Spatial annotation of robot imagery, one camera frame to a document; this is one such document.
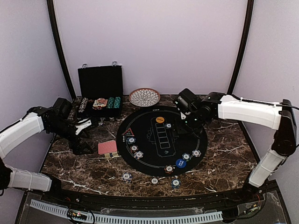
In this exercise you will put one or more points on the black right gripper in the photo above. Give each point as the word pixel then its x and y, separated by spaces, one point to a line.
pixel 181 130

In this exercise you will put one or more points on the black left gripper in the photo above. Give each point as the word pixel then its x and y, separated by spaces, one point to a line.
pixel 77 150

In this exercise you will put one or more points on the orange big blind button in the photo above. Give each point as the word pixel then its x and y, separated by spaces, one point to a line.
pixel 160 120

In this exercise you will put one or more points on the red playing card deck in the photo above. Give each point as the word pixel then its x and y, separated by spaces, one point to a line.
pixel 107 147

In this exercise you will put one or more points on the blue small blind button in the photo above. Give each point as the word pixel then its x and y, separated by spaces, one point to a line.
pixel 181 163

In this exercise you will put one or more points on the blue green chip stack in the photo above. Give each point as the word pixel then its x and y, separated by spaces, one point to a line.
pixel 175 183

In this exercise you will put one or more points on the blue tan chip stack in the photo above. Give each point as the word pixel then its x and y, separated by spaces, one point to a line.
pixel 126 177

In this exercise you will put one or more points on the brown white chip stack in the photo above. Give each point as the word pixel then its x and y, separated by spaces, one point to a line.
pixel 154 181

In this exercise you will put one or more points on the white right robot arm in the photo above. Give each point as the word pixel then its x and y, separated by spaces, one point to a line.
pixel 269 124

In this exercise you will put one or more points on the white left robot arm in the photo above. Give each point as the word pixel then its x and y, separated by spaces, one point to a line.
pixel 36 120

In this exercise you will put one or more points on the blue tan chip row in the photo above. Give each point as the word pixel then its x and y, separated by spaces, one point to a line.
pixel 82 105

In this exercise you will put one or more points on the cards in case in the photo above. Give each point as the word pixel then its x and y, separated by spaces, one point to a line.
pixel 95 104

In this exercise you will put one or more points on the green chip row left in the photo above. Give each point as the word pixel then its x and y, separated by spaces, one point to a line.
pixel 110 103

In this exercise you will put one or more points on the green chip row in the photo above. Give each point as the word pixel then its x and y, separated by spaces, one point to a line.
pixel 110 103
pixel 117 103

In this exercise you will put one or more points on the black poker chip case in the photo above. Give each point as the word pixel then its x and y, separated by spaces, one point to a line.
pixel 100 82

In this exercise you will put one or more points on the green chip row right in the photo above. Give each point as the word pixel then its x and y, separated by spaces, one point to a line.
pixel 117 103

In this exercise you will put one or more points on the triangular all in button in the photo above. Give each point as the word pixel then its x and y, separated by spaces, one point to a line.
pixel 128 132

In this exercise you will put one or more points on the round black poker mat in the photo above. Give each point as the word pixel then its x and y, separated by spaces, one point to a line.
pixel 158 144

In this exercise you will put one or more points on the patterned ceramic plate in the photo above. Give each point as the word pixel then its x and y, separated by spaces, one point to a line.
pixel 144 97

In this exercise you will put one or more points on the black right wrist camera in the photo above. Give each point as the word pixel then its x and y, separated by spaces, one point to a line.
pixel 184 98

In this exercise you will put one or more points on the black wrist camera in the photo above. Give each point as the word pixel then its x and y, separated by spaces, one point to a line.
pixel 63 107
pixel 184 98

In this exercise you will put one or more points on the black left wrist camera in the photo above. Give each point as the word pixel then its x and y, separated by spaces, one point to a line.
pixel 63 107

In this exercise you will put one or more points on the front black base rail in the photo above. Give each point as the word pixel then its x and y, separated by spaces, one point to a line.
pixel 212 201

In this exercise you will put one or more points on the black corner frame post right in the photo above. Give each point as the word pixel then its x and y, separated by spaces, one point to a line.
pixel 242 47

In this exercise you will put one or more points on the black corner frame post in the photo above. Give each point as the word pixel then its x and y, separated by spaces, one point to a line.
pixel 59 48
pixel 242 47

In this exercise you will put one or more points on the white cable tray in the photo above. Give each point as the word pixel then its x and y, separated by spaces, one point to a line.
pixel 118 216

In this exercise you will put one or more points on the black corner frame post left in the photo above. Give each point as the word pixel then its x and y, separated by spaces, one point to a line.
pixel 59 48

